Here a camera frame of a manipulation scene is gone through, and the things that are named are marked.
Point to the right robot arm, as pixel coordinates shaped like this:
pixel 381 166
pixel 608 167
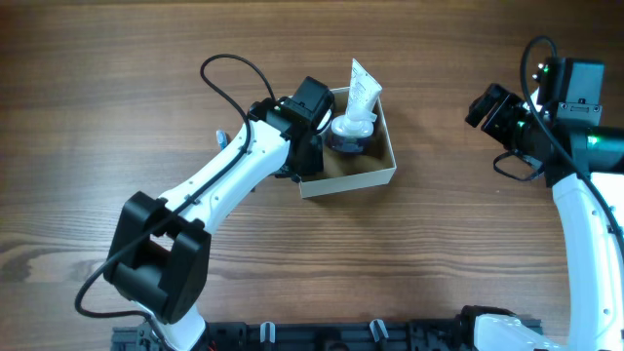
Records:
pixel 557 131

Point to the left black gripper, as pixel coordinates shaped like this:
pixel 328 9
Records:
pixel 308 159

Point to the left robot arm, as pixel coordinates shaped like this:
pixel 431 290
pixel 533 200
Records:
pixel 159 256

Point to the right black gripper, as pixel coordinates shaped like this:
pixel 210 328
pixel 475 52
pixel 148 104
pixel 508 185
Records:
pixel 494 115

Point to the blue white toothbrush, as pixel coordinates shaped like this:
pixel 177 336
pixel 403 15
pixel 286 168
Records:
pixel 222 139

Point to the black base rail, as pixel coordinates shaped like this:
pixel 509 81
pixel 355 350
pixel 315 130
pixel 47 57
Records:
pixel 414 335

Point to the white floral shampoo tube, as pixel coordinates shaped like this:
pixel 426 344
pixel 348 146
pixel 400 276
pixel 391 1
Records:
pixel 364 92

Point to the blue pump bottle clear cap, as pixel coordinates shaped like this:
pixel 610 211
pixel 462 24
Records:
pixel 351 132

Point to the white cardboard box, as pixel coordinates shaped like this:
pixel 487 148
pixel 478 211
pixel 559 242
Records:
pixel 345 172

